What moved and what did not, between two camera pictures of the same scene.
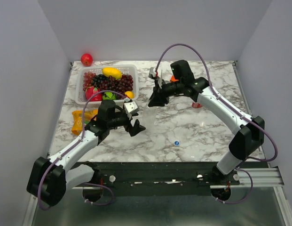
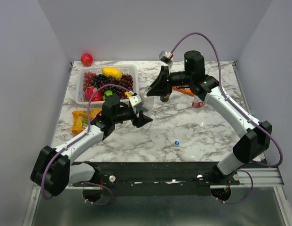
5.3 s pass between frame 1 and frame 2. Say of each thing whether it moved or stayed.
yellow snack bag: stayed
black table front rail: stayed
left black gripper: moved
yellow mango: stayed
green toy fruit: stayed
